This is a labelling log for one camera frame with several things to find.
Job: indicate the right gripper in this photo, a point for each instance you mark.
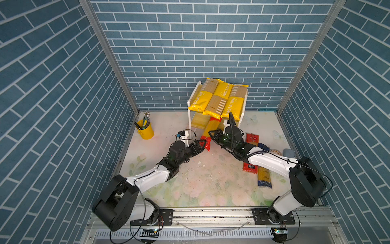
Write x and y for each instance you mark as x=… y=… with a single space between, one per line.
x=218 y=134

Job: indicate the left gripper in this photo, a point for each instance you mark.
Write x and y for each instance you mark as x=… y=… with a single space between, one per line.
x=197 y=150

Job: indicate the yellow Pastatime pasta package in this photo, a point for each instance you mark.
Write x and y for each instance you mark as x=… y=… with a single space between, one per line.
x=203 y=97

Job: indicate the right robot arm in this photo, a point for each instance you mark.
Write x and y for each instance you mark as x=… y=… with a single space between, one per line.
x=306 y=182

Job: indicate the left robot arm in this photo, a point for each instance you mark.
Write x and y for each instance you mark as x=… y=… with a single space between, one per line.
x=122 y=199

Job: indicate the white wooden two-tier shelf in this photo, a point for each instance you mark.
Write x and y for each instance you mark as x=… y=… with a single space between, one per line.
x=199 y=121

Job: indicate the yellow pen cup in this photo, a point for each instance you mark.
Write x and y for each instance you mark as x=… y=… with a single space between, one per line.
x=146 y=133

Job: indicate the pens in cup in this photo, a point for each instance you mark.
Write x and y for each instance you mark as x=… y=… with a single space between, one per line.
x=144 y=123

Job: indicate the tape roll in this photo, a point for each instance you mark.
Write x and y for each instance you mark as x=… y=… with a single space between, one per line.
x=277 y=152

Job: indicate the blue spaghetti package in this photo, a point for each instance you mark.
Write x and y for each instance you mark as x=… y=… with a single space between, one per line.
x=264 y=179

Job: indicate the blue oval sponge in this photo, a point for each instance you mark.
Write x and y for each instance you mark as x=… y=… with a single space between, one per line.
x=289 y=153

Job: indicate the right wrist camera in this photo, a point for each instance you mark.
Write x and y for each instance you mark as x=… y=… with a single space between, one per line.
x=226 y=123

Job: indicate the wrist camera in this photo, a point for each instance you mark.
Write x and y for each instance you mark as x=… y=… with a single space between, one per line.
x=226 y=123
x=183 y=136

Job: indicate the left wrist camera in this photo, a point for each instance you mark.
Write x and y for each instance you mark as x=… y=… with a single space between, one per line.
x=183 y=136

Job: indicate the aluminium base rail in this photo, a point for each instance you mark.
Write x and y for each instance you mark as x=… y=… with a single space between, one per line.
x=223 y=225

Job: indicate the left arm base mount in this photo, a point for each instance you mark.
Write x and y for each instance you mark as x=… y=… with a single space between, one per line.
x=146 y=212

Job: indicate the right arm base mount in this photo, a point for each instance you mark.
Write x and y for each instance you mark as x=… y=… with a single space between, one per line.
x=269 y=216

